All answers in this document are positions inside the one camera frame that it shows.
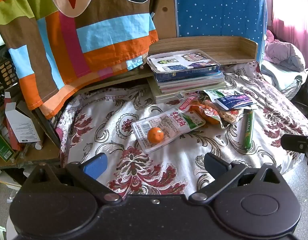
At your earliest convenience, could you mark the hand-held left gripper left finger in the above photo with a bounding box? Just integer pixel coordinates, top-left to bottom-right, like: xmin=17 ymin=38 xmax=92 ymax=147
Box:
xmin=26 ymin=152 xmax=123 ymax=203

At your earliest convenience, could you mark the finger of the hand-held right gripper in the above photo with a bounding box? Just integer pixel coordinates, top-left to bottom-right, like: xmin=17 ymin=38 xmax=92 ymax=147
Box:
xmin=281 ymin=134 xmax=308 ymax=167

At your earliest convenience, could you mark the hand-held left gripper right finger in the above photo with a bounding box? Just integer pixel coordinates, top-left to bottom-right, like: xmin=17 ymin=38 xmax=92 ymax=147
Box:
xmin=188 ymin=152 xmax=287 ymax=204

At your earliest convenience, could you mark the green sausage stick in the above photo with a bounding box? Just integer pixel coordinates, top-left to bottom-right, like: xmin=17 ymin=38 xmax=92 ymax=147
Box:
xmin=243 ymin=109 xmax=255 ymax=153

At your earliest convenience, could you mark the golden orange snack packet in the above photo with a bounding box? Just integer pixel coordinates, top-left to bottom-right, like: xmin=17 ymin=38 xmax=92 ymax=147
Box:
xmin=189 ymin=100 xmax=223 ymax=128

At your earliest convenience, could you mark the rice cracker packet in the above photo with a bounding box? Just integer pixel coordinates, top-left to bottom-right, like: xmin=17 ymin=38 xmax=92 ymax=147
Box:
xmin=211 ymin=105 xmax=244 ymax=125

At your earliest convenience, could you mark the white snack packet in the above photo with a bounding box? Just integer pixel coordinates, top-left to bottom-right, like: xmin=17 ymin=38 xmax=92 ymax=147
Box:
xmin=131 ymin=106 xmax=206 ymax=154

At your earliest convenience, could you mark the mandarin orange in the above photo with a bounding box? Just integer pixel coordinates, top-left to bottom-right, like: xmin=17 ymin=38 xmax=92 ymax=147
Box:
xmin=147 ymin=127 xmax=165 ymax=143

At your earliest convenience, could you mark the red and white small packet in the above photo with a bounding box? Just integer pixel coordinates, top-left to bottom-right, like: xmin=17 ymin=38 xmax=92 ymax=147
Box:
xmin=178 ymin=92 xmax=203 ymax=113

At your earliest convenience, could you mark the dark blue packet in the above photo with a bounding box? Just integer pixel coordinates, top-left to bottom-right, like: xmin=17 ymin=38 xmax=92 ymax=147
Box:
xmin=215 ymin=94 xmax=258 ymax=110

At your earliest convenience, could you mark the white packet with green print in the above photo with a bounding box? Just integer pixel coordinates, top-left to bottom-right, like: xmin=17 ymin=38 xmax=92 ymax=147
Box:
xmin=203 ymin=89 xmax=236 ymax=103

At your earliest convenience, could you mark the floral blanket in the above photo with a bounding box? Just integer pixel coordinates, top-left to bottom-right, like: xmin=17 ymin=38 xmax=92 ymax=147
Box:
xmin=55 ymin=61 xmax=308 ymax=195

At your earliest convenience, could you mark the brown cardboard box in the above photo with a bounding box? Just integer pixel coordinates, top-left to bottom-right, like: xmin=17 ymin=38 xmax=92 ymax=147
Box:
xmin=0 ymin=140 xmax=61 ymax=168

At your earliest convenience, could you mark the black chair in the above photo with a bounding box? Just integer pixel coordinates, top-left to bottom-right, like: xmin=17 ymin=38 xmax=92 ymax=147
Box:
xmin=291 ymin=64 xmax=308 ymax=110

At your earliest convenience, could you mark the white cardboard box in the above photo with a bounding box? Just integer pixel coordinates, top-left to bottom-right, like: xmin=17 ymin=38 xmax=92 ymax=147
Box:
xmin=4 ymin=91 xmax=42 ymax=150

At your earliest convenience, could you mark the stack of books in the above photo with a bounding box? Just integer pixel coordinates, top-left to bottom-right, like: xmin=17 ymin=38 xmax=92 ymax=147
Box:
xmin=147 ymin=67 xmax=227 ymax=104

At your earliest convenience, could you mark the pink and grey quilt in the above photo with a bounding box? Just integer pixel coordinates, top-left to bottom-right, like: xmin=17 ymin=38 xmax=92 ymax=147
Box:
xmin=260 ymin=29 xmax=307 ymax=100

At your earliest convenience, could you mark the green box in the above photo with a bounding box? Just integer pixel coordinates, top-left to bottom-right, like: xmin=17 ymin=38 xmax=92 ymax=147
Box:
xmin=0 ymin=125 xmax=16 ymax=162

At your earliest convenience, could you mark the wooden shelf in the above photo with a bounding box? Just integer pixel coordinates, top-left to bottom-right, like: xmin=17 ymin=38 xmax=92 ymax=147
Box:
xmin=78 ymin=36 xmax=259 ymax=92

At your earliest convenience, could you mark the pink curtain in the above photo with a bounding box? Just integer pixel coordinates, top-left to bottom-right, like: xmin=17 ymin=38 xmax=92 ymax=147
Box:
xmin=266 ymin=0 xmax=308 ymax=68

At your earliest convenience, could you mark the colourful striped cloth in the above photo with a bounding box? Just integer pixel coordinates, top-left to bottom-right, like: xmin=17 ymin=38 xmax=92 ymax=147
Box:
xmin=0 ymin=0 xmax=159 ymax=119

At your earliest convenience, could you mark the black plastic basket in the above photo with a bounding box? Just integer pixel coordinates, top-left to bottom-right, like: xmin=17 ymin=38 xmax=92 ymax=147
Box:
xmin=0 ymin=45 xmax=22 ymax=110

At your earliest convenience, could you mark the blue polka-dot cloth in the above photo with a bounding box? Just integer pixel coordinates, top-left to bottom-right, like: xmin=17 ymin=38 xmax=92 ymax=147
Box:
xmin=172 ymin=0 xmax=268 ymax=63

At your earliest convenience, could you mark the wooden upright board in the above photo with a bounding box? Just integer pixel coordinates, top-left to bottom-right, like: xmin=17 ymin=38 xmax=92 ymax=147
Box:
xmin=153 ymin=0 xmax=179 ymax=40

